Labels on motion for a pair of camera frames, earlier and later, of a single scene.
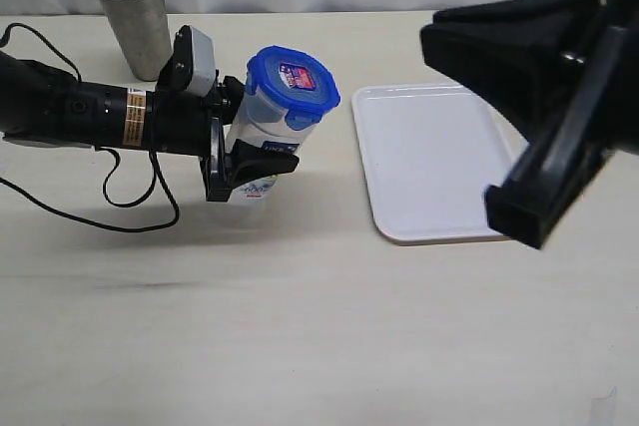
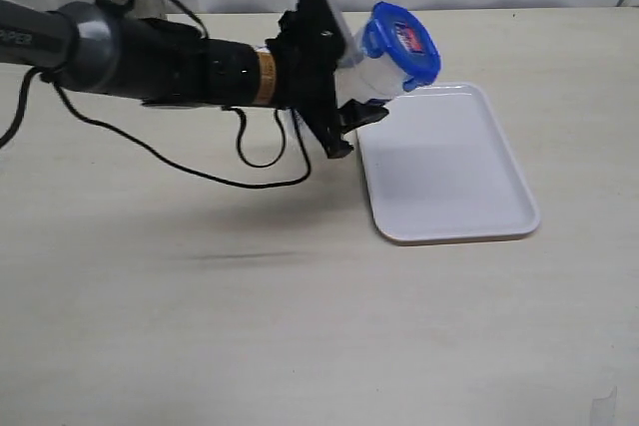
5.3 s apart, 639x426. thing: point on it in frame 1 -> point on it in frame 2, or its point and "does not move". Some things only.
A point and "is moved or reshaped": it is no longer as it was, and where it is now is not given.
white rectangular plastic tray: x=429 y=153 does not move
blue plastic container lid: x=295 y=81 is moved or reshaped
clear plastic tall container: x=261 y=122 -> x=359 y=77
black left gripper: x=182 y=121 -> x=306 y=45
